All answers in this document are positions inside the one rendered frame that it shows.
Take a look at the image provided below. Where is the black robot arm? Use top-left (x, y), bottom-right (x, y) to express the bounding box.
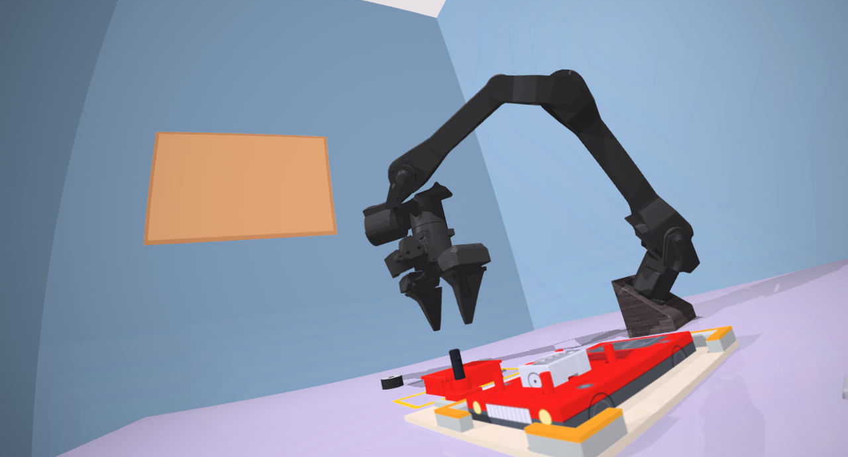
top-left (363, 69), bottom-right (700, 305)

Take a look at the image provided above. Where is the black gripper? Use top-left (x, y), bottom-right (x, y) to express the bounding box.
top-left (399, 222), bottom-right (491, 331)

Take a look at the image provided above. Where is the black toy tyre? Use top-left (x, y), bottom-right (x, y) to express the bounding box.
top-left (380, 375), bottom-right (404, 390)

